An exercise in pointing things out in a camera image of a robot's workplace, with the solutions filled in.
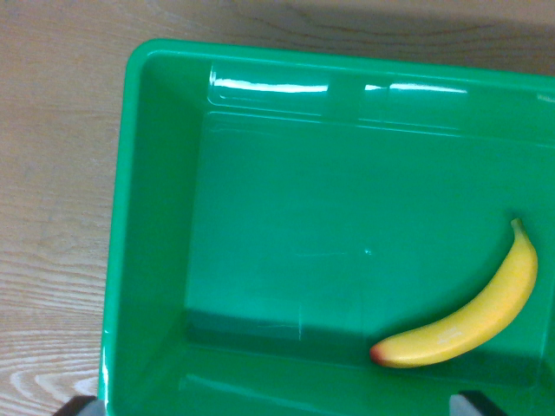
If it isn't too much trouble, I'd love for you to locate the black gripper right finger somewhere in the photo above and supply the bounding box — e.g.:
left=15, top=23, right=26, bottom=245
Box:
left=448, top=390, right=509, bottom=416

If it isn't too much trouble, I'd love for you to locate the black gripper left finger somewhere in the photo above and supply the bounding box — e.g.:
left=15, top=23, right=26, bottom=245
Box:
left=52, top=394, right=107, bottom=416

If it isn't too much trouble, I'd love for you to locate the yellow plastic banana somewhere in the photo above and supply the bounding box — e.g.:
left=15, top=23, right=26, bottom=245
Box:
left=369, top=218, right=539, bottom=369

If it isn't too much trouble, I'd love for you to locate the green plastic bin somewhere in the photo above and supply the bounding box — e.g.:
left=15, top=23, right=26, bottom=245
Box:
left=97, top=37, right=555, bottom=416

